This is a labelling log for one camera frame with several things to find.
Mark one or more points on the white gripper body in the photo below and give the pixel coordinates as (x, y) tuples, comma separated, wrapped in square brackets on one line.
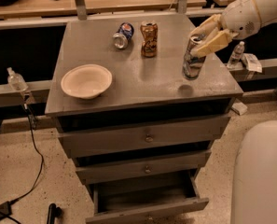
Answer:
[(240, 19)]

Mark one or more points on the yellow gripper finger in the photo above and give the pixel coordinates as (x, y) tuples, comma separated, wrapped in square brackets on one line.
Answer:
[(210, 28), (214, 42)]

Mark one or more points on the silver blue redbull can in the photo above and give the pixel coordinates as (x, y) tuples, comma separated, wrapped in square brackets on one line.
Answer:
[(192, 65)]

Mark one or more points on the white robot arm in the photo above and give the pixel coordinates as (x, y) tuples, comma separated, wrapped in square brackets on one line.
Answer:
[(254, 189)]

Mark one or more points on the crushed gold brown can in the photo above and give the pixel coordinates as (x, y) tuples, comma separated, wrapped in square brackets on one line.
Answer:
[(149, 30)]

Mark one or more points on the blue pepsi can lying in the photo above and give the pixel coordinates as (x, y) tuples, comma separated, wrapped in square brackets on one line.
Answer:
[(123, 35)]

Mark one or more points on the grey top drawer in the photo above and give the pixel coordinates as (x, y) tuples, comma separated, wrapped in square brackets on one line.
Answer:
[(85, 143)]

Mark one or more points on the grey wooden drawer cabinet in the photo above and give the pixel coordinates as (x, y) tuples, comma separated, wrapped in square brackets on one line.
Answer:
[(144, 91)]

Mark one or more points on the grey middle drawer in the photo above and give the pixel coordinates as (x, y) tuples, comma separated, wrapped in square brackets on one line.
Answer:
[(142, 167)]

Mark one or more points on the grey open bottom drawer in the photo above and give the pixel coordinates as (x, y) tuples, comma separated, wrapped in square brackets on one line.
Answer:
[(145, 198)]

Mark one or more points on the clear plastic water bottle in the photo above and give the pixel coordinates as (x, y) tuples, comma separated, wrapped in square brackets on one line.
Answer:
[(236, 55)]

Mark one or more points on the white paper packet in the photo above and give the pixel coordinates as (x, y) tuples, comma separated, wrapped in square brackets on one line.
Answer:
[(251, 62)]

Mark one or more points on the small white box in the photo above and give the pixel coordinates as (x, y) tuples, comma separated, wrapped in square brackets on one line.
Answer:
[(239, 108)]

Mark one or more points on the white paper bowl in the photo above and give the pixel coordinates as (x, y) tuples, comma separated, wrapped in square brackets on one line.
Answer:
[(86, 81)]

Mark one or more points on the clear sanitizer pump bottle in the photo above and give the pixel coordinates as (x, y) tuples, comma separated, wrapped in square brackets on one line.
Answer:
[(16, 81)]

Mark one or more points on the grey metal post left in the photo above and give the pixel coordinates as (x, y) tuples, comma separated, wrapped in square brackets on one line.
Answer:
[(81, 10)]

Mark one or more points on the black cylindrical handle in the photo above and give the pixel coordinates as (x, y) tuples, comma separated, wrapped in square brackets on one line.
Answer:
[(54, 211)]

